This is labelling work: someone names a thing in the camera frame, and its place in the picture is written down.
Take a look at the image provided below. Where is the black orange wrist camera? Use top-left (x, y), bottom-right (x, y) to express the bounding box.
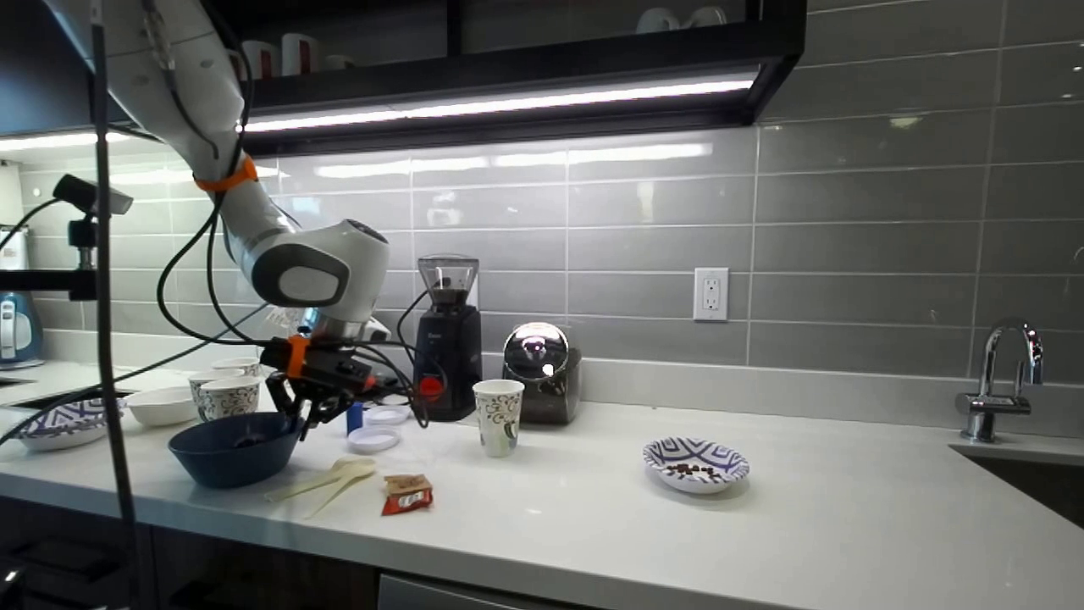
top-left (279, 333), bottom-right (315, 382)

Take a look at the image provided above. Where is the white bowl with blue pattern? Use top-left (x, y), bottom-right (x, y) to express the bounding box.
top-left (13, 397), bottom-right (121, 456)
top-left (639, 433), bottom-right (755, 498)

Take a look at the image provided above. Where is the brown sauce packet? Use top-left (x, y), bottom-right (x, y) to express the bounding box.
top-left (384, 471), bottom-right (433, 498)

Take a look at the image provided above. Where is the black hanging cable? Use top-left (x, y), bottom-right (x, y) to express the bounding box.
top-left (83, 0), bottom-right (150, 610)

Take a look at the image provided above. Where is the dark upper cabinet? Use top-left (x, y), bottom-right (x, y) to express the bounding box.
top-left (201, 0), bottom-right (813, 158)

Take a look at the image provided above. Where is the white mug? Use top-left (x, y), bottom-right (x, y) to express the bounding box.
top-left (279, 30), bottom-right (322, 81)
top-left (238, 37), bottom-right (280, 81)

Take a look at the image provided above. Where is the chrome faucet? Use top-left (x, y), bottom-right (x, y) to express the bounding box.
top-left (956, 319), bottom-right (1051, 446)

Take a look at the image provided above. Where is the plain white cup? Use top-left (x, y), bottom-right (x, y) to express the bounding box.
top-left (182, 358), bottom-right (265, 385)

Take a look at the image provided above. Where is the white cup behind glass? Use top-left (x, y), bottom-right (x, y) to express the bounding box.
top-left (633, 4), bottom-right (685, 37)
top-left (685, 4), bottom-right (733, 35)

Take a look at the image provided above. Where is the black coffee grinder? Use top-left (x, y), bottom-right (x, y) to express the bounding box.
top-left (409, 254), bottom-right (487, 424)

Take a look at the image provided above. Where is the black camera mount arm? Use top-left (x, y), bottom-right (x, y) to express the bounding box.
top-left (0, 215), bottom-right (109, 303)

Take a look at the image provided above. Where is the white wall outlet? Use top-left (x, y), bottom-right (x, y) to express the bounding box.
top-left (691, 263), bottom-right (734, 324)

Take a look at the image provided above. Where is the under cabinet light strip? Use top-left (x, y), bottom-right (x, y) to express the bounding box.
top-left (239, 71), bottom-right (761, 140)

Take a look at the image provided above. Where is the cream plastic spoon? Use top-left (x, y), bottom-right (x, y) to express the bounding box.
top-left (300, 463), bottom-right (384, 518)

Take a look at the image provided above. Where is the dark cabinet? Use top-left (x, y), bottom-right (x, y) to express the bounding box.
top-left (201, 0), bottom-right (813, 158)
top-left (0, 492), bottom-right (637, 610)

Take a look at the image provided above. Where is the dark lower cabinet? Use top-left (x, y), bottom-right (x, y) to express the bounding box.
top-left (0, 492), bottom-right (637, 610)

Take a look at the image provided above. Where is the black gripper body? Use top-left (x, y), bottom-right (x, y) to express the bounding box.
top-left (284, 334), bottom-right (384, 412)

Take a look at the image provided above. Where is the blue electric kettle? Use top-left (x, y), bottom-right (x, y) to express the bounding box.
top-left (0, 288), bottom-right (45, 368)

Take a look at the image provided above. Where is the red ketchup packet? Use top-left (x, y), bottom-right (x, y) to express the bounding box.
top-left (379, 489), bottom-right (438, 520)

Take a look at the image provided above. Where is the plain white bowl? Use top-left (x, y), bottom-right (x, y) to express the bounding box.
top-left (121, 382), bottom-right (204, 431)

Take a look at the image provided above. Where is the chrome dome appliance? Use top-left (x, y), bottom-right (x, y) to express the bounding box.
top-left (498, 319), bottom-right (586, 428)

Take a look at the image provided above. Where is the black camera on mount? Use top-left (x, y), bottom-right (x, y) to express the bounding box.
top-left (48, 168), bottom-right (138, 219)

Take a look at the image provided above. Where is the thin black cable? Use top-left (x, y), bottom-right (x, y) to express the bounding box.
top-left (0, 301), bottom-right (274, 446)

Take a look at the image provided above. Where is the steel sink basin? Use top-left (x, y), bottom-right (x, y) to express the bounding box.
top-left (959, 440), bottom-right (1084, 532)

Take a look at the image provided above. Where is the dark blue bowl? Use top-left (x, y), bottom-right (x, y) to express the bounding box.
top-left (167, 410), bottom-right (304, 495)

